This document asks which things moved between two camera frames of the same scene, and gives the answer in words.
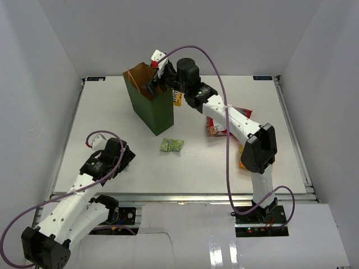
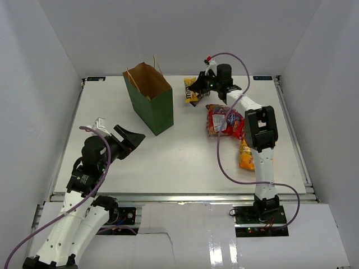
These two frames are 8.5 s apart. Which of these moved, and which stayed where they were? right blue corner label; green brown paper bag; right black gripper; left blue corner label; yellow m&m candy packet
Moved: right black gripper; yellow m&m candy packet
Stayed: green brown paper bag; left blue corner label; right blue corner label
